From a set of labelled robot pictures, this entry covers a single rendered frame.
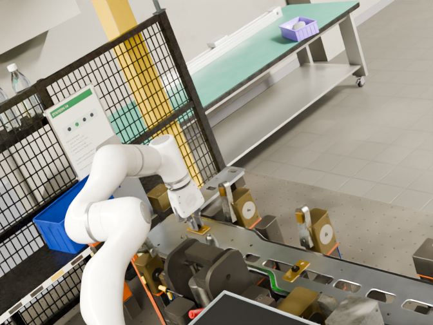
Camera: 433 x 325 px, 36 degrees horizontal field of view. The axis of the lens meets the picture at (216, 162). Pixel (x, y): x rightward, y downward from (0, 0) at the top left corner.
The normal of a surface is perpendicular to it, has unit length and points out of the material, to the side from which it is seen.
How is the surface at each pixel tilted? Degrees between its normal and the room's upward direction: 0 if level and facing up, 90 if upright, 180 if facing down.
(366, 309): 0
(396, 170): 0
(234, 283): 90
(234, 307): 0
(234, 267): 90
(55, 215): 90
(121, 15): 90
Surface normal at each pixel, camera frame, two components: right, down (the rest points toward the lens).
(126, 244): 0.68, 0.29
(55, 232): -0.57, 0.54
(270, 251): -0.33, -0.84
